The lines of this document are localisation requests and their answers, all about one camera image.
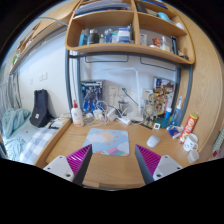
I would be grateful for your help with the white desk lamp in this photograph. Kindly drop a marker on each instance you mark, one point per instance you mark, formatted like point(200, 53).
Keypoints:
point(139, 115)

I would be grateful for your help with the dark bottle on shelf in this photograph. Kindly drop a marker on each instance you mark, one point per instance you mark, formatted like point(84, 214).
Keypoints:
point(93, 37)

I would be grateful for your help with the blue spray bottle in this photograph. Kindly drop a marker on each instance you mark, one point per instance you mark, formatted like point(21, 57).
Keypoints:
point(177, 112)

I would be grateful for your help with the white computer mouse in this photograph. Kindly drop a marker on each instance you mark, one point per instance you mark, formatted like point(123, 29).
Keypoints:
point(153, 141)

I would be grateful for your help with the white lotion bottle red cap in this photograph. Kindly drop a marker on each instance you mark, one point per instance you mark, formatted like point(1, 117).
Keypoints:
point(76, 115)

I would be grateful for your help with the blue plaid bed sheet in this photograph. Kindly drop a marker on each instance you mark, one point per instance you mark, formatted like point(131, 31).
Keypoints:
point(36, 145)

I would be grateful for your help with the colourful comic box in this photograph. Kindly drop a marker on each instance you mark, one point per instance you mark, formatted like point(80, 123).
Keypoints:
point(164, 90)

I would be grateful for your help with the red chips can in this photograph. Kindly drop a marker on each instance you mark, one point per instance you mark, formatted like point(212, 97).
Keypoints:
point(189, 126)

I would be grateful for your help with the skeleton robot figurine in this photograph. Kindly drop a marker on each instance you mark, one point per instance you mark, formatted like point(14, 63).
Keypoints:
point(151, 110)

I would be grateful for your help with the wooden wall shelf unit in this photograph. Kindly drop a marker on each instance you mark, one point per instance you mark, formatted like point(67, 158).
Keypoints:
point(155, 29)

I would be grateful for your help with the small white cup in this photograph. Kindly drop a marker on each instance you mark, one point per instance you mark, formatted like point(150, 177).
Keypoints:
point(193, 156)

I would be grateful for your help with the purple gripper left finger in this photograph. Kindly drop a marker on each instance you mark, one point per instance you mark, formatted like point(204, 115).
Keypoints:
point(72, 167)

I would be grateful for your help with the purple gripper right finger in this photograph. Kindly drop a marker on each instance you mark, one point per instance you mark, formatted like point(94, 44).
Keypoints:
point(153, 166)

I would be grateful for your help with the blue robot model box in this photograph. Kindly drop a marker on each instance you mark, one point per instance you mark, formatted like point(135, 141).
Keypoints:
point(92, 93)

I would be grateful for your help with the pastel cloud mouse pad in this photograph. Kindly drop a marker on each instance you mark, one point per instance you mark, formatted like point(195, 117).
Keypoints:
point(108, 142)

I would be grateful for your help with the blue white box on shelf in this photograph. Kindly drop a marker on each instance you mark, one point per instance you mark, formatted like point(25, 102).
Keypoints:
point(124, 35)

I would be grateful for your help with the white power strip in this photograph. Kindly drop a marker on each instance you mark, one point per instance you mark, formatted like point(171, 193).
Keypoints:
point(125, 120)

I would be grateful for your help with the teal blanket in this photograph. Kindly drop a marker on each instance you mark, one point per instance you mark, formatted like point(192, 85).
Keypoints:
point(14, 119)

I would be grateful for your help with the white patterned mug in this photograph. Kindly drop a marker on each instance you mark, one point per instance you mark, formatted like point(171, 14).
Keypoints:
point(191, 142)

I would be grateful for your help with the black backpack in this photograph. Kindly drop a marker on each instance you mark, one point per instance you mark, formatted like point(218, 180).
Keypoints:
point(40, 114)

